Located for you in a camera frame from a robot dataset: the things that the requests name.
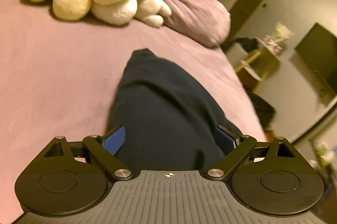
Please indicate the dark navy jacket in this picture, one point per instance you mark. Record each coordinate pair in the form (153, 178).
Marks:
(169, 117)

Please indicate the black wall television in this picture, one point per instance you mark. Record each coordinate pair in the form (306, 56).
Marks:
(318, 50)

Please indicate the paper-wrapped flower bouquet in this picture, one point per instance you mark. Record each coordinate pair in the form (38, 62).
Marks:
(276, 41)

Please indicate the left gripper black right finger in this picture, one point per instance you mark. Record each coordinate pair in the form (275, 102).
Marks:
(270, 178)

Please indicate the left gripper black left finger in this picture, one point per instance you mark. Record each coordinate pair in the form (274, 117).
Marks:
(69, 177)

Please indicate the purple pillow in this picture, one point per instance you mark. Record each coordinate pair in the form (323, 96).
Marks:
(205, 21)

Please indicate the dark bag on floor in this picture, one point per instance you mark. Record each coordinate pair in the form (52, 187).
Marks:
(265, 112)

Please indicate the yellow side table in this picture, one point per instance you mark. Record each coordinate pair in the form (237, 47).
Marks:
(257, 67)

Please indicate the dark wooden door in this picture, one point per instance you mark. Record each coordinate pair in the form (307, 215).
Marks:
(240, 12)

